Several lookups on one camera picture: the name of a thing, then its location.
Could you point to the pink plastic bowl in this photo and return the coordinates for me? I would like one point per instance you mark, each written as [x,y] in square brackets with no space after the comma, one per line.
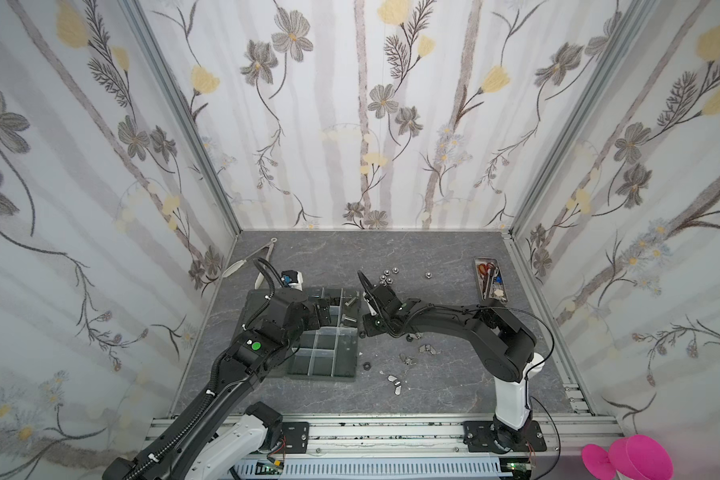
[641,457]
[597,462]

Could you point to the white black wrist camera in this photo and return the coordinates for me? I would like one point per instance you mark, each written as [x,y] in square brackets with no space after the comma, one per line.
[292,279]

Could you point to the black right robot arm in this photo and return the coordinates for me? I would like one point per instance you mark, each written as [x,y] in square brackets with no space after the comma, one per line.
[189,448]

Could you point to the dark metal clip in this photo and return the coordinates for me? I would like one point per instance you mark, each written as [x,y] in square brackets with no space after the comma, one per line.
[429,349]
[407,360]

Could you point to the cream silicone kitchen tongs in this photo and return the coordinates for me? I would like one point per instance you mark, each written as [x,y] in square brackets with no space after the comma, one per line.
[264,252]

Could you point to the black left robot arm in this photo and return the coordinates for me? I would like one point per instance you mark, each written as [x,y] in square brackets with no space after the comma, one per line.
[505,346]

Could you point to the red handled scissors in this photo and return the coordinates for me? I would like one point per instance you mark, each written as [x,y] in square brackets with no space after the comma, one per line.
[486,269]

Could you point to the transparent grey organizer box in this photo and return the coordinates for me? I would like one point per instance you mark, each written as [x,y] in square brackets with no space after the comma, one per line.
[330,353]

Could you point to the aluminium rail base frame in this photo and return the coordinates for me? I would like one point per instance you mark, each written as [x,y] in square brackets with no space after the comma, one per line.
[426,446]

